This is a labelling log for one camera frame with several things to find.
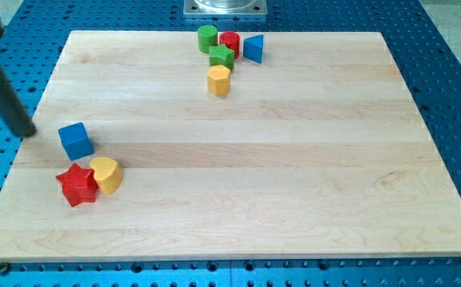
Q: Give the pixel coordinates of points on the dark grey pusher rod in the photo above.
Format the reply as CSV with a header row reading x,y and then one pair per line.
x,y
12,111

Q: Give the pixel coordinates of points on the blue cube block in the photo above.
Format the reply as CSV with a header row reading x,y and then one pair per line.
x,y
75,141

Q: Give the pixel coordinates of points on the yellow hexagon block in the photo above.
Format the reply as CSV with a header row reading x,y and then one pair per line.
x,y
218,80

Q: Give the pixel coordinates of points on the red star block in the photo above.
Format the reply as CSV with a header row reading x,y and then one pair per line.
x,y
78,185

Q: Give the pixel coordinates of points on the yellow heart block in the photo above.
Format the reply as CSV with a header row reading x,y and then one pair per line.
x,y
107,174

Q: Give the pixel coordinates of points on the green cylinder block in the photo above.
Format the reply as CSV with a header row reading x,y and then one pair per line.
x,y
207,36

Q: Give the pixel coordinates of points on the green star block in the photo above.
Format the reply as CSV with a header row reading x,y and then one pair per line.
x,y
221,55

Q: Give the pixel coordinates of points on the red cylinder block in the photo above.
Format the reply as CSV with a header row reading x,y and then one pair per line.
x,y
232,41

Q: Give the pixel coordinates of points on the blue triangle block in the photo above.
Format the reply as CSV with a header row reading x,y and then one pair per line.
x,y
253,48

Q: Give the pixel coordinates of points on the wooden board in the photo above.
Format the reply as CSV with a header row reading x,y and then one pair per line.
x,y
317,152

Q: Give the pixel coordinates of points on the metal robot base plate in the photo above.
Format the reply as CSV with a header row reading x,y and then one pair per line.
x,y
200,8

